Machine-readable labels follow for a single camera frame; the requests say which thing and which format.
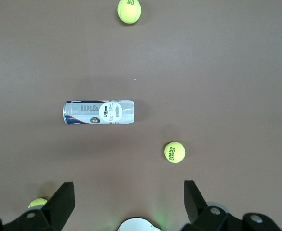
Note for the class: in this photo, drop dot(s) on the yellow-green tennis ball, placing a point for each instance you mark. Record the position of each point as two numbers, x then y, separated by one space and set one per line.
129 10
37 203
174 152

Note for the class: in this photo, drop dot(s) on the clear Wilson tennis ball can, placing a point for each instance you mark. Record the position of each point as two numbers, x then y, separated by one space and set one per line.
98 111

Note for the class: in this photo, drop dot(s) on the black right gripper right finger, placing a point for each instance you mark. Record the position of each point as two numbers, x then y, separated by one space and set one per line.
196 207

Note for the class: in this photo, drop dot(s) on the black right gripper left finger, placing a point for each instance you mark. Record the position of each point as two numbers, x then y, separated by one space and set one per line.
58 207

